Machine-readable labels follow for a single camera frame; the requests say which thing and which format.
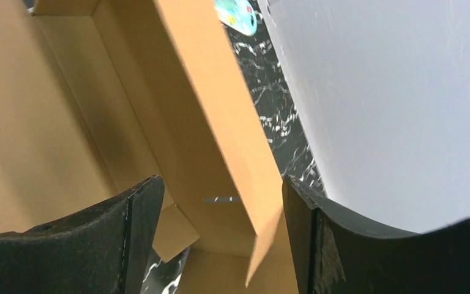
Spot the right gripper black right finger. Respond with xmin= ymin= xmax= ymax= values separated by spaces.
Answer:
xmin=282 ymin=176 xmax=470 ymax=293

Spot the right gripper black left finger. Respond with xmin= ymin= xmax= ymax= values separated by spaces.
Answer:
xmin=0 ymin=176 xmax=165 ymax=293

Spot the teal white packaged item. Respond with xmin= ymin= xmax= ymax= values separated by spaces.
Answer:
xmin=214 ymin=0 xmax=258 ymax=36

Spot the brown cardboard box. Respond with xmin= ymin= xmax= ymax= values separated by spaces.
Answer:
xmin=0 ymin=1 xmax=298 ymax=293

